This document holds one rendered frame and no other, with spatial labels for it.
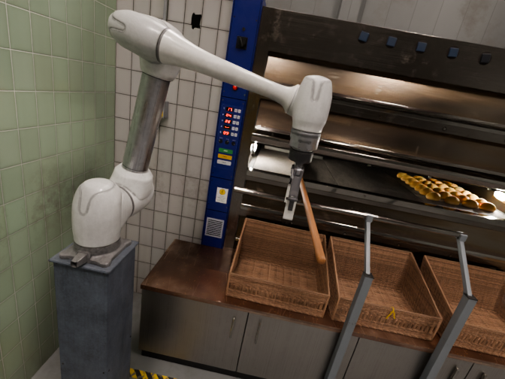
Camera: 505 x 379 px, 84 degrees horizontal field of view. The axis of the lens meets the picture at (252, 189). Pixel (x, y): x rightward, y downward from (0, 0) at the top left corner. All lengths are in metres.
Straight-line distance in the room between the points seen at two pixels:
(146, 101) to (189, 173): 0.89
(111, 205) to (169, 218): 1.05
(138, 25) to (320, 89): 0.54
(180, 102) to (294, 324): 1.45
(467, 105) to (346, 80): 0.69
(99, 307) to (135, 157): 0.57
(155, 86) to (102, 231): 0.54
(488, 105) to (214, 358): 2.13
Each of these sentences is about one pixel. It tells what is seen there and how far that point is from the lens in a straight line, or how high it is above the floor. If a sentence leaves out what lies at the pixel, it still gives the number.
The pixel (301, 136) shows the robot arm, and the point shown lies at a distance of 0.85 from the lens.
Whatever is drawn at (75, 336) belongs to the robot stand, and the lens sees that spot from 1.41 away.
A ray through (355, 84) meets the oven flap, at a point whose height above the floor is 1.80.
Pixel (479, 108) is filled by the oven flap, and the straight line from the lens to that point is 2.08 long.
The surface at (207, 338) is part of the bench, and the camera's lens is 1.84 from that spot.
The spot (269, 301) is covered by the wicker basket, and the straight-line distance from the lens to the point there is 1.70.
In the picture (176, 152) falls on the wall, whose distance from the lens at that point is 1.93.
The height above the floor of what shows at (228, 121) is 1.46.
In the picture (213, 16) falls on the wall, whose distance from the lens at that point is 1.86.
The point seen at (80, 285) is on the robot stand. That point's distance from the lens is 1.23.
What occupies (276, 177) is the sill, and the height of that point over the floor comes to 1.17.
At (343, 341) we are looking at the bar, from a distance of 1.71.
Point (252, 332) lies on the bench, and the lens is 1.75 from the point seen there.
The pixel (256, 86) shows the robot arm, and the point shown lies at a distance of 0.97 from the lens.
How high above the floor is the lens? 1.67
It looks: 19 degrees down
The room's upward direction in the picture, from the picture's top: 11 degrees clockwise
